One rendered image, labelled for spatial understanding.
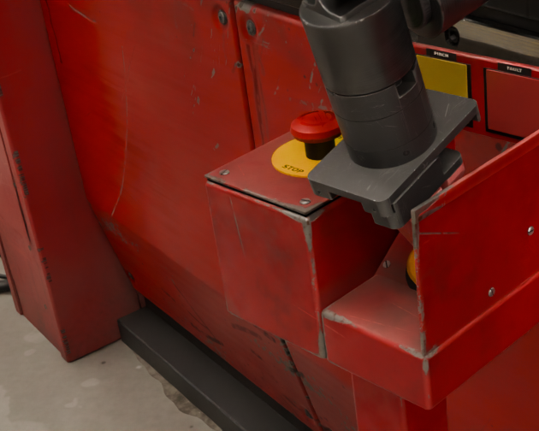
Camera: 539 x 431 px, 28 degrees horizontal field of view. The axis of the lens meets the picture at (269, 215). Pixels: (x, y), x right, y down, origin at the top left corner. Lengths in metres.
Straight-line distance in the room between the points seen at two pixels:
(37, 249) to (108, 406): 0.30
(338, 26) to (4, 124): 1.24
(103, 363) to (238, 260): 1.22
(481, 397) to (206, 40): 0.52
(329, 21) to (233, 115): 0.70
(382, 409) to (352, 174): 0.24
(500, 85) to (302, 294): 0.20
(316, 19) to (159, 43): 0.81
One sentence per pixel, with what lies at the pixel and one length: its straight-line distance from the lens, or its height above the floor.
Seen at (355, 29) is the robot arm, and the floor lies 0.92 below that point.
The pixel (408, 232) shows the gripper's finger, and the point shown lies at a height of 0.75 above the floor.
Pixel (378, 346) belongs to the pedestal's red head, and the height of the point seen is 0.70.
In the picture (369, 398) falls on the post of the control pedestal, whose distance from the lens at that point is 0.84.
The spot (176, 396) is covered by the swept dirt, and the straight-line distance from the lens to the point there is 1.87.
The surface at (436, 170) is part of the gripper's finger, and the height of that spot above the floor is 0.81.
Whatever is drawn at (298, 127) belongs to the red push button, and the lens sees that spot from 0.76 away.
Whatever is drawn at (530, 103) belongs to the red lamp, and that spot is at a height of 0.82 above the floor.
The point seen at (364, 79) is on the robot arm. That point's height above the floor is 0.88.
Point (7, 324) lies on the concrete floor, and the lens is 2.18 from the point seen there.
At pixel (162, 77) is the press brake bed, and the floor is 0.63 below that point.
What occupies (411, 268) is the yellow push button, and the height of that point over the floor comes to 0.72.
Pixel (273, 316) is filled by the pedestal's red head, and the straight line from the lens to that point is 0.78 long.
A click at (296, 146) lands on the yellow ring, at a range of 0.79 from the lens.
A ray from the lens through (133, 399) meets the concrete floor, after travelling 1.88.
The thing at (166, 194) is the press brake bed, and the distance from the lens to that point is 1.56.
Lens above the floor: 1.11
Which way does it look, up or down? 28 degrees down
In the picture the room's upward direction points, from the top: 8 degrees counter-clockwise
